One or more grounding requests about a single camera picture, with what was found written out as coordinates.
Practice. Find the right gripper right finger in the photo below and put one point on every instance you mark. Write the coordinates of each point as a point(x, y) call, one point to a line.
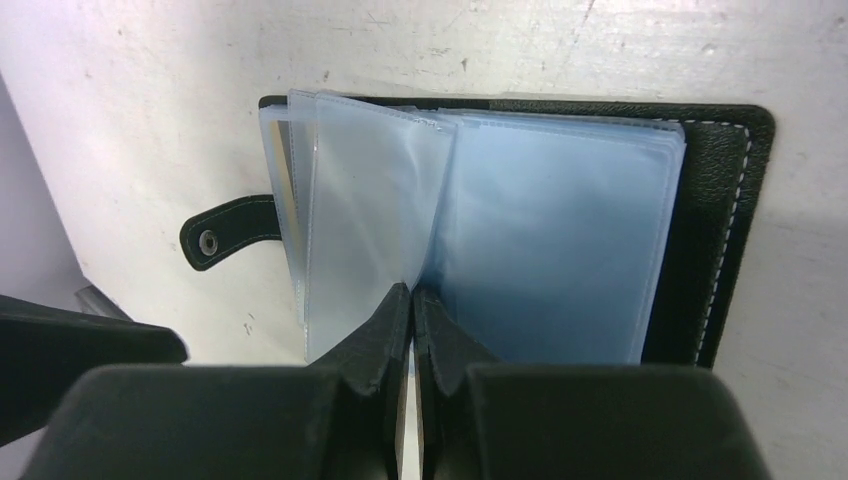
point(484, 418)

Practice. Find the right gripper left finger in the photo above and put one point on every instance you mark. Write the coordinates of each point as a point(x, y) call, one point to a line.
point(336, 418)

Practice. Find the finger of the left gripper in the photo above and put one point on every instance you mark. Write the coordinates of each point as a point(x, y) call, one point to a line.
point(45, 350)

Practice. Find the black leather card holder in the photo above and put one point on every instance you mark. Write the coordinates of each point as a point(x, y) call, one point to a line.
point(560, 232)

